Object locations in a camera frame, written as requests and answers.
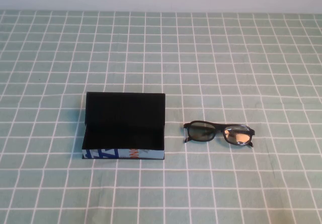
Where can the black framed glasses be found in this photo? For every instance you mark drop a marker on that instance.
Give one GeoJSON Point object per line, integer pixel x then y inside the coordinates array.
{"type": "Point", "coordinates": [201, 133]}

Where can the green white grid tablecloth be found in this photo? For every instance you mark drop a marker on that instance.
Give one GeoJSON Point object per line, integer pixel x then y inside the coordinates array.
{"type": "Point", "coordinates": [226, 58]}

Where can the black glasses case printed front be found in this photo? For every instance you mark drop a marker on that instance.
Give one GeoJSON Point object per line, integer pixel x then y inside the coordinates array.
{"type": "Point", "coordinates": [125, 113]}

